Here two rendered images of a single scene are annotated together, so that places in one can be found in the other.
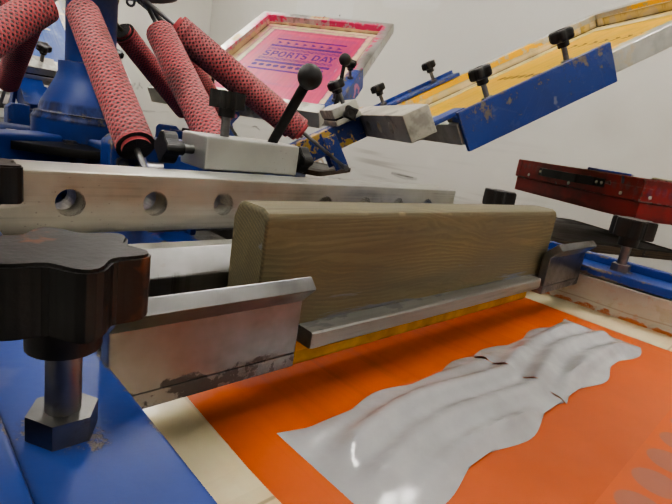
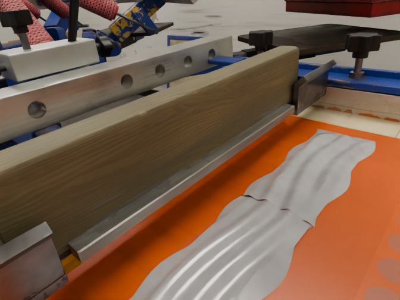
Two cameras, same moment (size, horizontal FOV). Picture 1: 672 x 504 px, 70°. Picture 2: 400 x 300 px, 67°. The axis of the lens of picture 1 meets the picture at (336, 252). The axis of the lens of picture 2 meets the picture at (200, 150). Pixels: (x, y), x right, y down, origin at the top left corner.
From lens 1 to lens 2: 0.13 m
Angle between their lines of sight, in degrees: 14
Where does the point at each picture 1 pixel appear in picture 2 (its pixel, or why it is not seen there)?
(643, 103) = not seen: outside the picture
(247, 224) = not seen: outside the picture
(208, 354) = not seen: outside the picture
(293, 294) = (25, 250)
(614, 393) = (353, 201)
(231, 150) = (35, 60)
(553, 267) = (303, 93)
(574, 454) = (317, 288)
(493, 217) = (240, 77)
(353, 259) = (103, 171)
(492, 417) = (250, 268)
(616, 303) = (356, 104)
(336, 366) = (128, 244)
